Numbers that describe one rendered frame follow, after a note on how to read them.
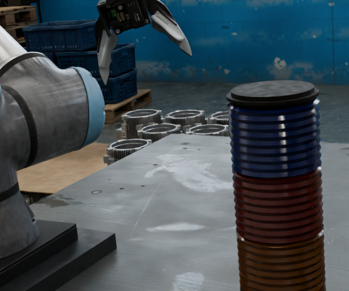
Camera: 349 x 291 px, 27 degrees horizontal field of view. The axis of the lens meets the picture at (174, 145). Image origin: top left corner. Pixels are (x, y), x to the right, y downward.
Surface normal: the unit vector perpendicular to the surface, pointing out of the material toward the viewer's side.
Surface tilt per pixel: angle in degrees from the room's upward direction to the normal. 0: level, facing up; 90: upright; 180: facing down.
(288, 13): 90
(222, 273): 0
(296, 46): 90
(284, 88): 0
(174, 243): 0
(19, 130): 82
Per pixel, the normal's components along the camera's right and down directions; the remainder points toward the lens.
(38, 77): 0.15, -0.74
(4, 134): 0.70, -0.02
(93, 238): -0.08, -0.96
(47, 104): 0.55, -0.41
